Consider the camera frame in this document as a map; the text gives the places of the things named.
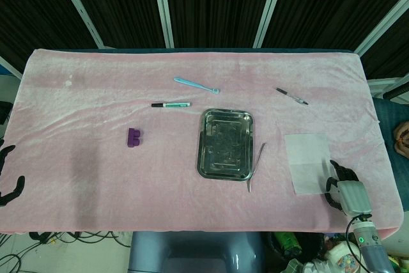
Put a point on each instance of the pink skin-coloured model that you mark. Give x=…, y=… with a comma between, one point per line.
x=402, y=138

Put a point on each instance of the metal tweezers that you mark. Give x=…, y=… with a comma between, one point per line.
x=259, y=158

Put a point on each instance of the green white marker pen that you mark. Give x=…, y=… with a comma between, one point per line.
x=172, y=105

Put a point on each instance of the purple plastic block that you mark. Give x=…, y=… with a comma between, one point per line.
x=134, y=138

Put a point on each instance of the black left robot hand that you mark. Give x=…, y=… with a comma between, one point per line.
x=20, y=185

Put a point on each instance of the white paper sheet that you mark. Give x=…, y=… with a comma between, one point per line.
x=306, y=154

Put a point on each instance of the pink velvet table cloth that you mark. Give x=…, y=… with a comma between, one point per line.
x=128, y=174

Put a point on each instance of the metal tray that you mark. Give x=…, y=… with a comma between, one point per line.
x=227, y=145

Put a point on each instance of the black ribbed bar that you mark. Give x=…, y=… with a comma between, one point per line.
x=396, y=92

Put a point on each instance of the clear black ballpoint pen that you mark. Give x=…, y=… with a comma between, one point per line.
x=292, y=95

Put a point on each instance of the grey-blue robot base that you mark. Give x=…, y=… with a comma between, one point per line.
x=191, y=254

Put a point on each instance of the white partition frame post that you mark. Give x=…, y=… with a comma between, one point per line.
x=80, y=11
x=163, y=7
x=271, y=7
x=9, y=66
x=380, y=27

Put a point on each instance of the light blue toothbrush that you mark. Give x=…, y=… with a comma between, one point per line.
x=195, y=84

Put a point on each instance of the black grey right robot hand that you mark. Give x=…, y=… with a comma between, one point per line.
x=354, y=196

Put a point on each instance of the teal padded bench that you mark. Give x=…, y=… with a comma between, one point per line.
x=388, y=132

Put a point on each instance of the green plastic bottle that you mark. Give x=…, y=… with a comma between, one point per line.
x=287, y=242

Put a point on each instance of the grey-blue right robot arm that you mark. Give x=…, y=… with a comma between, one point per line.
x=370, y=247

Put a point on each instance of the colourful printed packet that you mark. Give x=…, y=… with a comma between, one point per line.
x=340, y=255

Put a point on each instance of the black ribbed partition panel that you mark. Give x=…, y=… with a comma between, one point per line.
x=332, y=1
x=217, y=4
x=393, y=52
x=28, y=7
x=121, y=4

